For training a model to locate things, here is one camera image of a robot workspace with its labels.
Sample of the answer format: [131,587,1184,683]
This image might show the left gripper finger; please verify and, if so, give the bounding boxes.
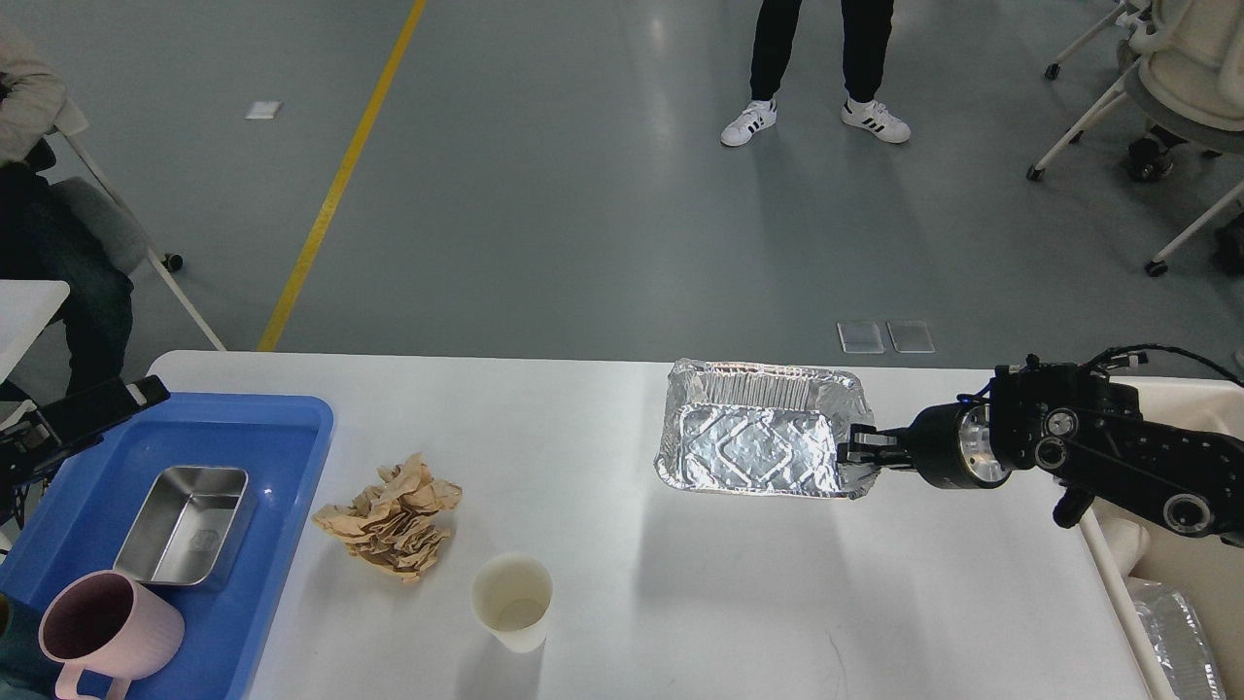
[1,375,170,484]

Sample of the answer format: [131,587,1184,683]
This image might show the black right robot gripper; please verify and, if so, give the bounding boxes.
[837,402,1013,489]

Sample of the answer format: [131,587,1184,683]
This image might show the aluminium foil tray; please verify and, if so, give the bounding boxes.
[654,359,877,500]

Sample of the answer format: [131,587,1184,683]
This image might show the small stainless steel tray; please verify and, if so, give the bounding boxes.
[113,465,258,592]

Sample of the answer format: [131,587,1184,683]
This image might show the pink plastic mug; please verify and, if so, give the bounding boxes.
[37,569,187,699]

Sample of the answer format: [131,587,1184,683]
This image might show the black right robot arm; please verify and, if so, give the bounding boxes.
[837,344,1243,546]

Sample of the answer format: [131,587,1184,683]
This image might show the blue plastic tray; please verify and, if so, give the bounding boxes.
[1,393,333,699]

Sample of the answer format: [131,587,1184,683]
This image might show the left floor outlet plate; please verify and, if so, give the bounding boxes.
[836,322,884,356]

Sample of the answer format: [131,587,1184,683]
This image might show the floor outlet plate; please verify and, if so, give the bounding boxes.
[884,320,935,354]
[836,322,884,356]

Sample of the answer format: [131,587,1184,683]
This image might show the right floor outlet plate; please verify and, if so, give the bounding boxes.
[884,320,935,354]

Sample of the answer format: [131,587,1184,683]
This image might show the white side table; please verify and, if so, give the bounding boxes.
[1,279,70,382]

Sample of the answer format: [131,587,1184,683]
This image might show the seated person at left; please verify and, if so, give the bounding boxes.
[1,19,133,395]

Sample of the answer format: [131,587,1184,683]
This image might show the white folding chair left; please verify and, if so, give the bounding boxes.
[50,99,226,351]

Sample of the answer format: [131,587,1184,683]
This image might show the cream plastic bin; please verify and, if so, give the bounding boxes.
[1080,377,1243,699]

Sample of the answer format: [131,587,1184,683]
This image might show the foil tray in bin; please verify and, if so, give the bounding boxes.
[1125,577,1227,699]

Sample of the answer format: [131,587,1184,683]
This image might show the crumpled brown paper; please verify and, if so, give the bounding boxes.
[311,453,463,584]

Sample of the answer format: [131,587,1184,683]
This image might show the white floor marker square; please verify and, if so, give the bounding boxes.
[244,99,282,121]

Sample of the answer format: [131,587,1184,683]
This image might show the cream paper cup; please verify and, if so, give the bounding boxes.
[470,552,554,654]

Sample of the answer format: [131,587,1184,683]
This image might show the walking person black trousers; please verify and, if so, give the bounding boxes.
[719,0,913,149]

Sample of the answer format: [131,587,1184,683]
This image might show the cream office chair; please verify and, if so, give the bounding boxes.
[1024,0,1244,277]

